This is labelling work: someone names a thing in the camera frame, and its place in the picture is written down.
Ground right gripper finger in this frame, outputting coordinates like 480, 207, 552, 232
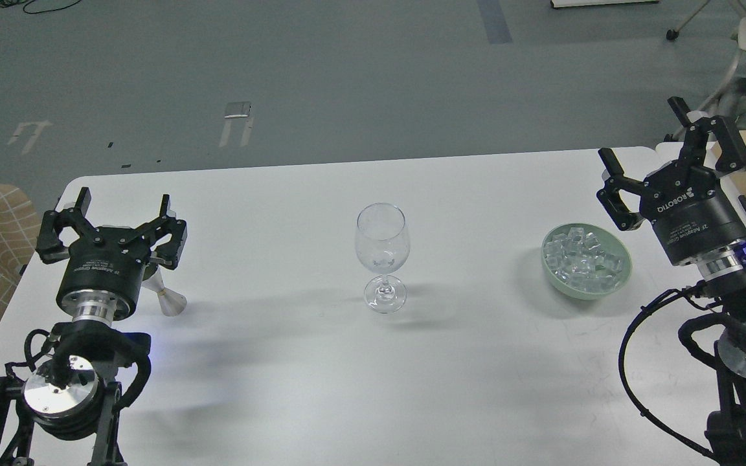
597, 148, 650, 231
667, 96, 746, 176

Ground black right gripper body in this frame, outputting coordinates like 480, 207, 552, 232
640, 161, 746, 266

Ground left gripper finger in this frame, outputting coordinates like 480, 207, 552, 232
120, 194, 188, 271
36, 188, 98, 263

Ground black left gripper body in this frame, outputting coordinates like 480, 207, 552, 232
56, 225, 151, 321

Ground steel jigger measuring cup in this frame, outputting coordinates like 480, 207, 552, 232
141, 263, 188, 316

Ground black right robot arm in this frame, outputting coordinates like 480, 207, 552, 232
597, 96, 746, 465

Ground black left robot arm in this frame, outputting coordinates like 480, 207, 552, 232
0, 188, 187, 465

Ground green bowl of ice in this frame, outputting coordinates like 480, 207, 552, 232
539, 223, 633, 300

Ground clear wine glass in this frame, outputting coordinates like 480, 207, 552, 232
354, 203, 411, 315

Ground white office chair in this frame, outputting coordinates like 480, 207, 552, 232
645, 1, 746, 115

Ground black floor cables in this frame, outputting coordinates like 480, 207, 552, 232
0, 0, 82, 28

